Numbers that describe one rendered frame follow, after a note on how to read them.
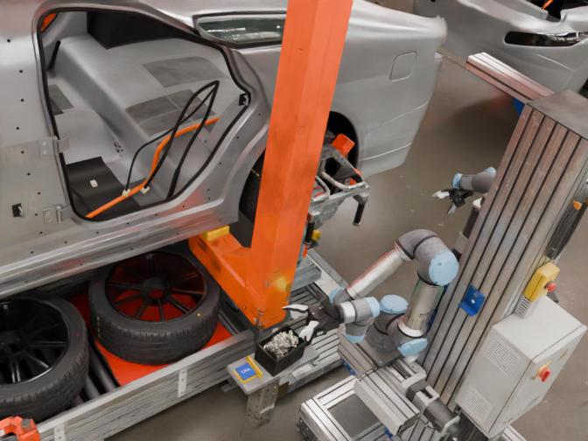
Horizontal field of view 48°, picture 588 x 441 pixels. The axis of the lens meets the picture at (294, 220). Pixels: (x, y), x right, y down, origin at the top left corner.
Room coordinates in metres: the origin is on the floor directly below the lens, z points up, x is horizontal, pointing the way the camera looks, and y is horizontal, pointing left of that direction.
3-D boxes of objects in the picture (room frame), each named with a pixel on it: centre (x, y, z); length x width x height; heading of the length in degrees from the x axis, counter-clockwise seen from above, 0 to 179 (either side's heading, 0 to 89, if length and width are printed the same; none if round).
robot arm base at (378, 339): (2.00, -0.47, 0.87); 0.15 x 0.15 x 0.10
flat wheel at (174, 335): (2.34, 0.62, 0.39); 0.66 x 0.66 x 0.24
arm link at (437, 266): (1.88, -0.54, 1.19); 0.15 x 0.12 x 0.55; 30
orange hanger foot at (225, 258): (2.51, 0.29, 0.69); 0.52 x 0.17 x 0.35; 44
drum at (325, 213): (2.84, -0.10, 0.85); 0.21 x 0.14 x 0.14; 44
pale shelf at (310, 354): (2.06, -0.04, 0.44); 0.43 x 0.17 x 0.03; 134
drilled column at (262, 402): (2.04, -0.02, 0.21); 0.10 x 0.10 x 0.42; 44
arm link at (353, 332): (1.76, -0.30, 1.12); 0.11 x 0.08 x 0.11; 30
